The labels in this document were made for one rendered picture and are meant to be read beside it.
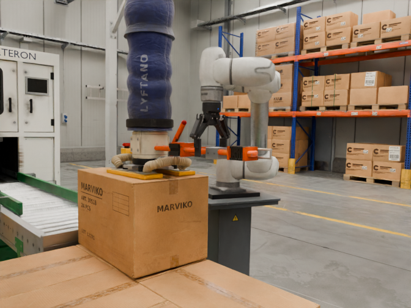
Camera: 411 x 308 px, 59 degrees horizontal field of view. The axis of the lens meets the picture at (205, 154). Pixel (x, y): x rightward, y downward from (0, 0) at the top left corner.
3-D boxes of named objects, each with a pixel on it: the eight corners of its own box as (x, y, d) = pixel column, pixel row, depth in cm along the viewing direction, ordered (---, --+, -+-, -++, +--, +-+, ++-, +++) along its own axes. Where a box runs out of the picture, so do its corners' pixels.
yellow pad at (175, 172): (139, 170, 191) (139, 161, 191) (155, 168, 198) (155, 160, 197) (179, 176, 166) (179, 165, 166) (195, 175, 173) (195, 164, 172)
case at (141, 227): (77, 242, 194) (77, 168, 191) (142, 230, 220) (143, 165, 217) (134, 279, 148) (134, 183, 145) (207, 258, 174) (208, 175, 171)
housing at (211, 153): (204, 158, 141) (204, 146, 141) (217, 157, 146) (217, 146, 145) (217, 159, 136) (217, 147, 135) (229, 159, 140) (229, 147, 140)
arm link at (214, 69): (196, 85, 138) (230, 85, 136) (197, 44, 137) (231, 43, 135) (201, 88, 149) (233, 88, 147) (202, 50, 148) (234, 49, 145)
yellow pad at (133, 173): (106, 173, 178) (106, 162, 178) (124, 171, 185) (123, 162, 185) (144, 179, 153) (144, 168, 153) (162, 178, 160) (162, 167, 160)
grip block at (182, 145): (167, 156, 156) (167, 142, 156) (185, 154, 163) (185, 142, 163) (179, 157, 150) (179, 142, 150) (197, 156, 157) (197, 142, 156)
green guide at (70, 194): (17, 179, 391) (16, 172, 390) (27, 179, 398) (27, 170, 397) (83, 206, 276) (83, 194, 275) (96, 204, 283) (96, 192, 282)
